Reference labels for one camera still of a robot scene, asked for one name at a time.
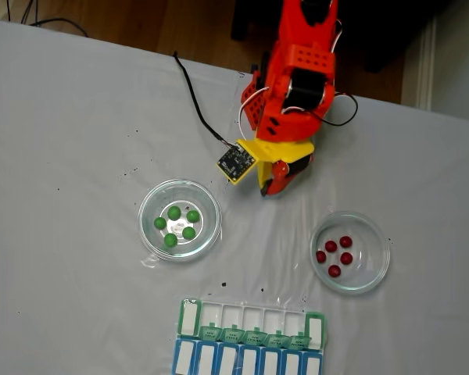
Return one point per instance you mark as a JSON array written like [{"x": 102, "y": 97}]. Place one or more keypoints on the red round pill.
[
  {"x": 346, "y": 241},
  {"x": 334, "y": 270},
  {"x": 346, "y": 258},
  {"x": 331, "y": 246},
  {"x": 321, "y": 256}
]

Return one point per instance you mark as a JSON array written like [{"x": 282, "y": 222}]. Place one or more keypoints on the green round pill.
[
  {"x": 193, "y": 216},
  {"x": 188, "y": 233},
  {"x": 174, "y": 212},
  {"x": 170, "y": 240},
  {"x": 160, "y": 223}
]

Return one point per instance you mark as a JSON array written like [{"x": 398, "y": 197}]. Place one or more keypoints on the clear glass bowl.
[
  {"x": 180, "y": 195},
  {"x": 367, "y": 242}
]

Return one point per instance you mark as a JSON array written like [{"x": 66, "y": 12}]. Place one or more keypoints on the dark wooden furniture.
[{"x": 394, "y": 23}]

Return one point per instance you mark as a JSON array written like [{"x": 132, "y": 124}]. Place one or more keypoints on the green blue weekly pill organizer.
[{"x": 254, "y": 359}]

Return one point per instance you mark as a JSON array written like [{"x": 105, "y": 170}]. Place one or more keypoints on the pale grey tablecloth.
[{"x": 62, "y": 117}]

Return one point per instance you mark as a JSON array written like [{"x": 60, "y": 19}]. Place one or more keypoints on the white wall trim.
[{"x": 426, "y": 62}]

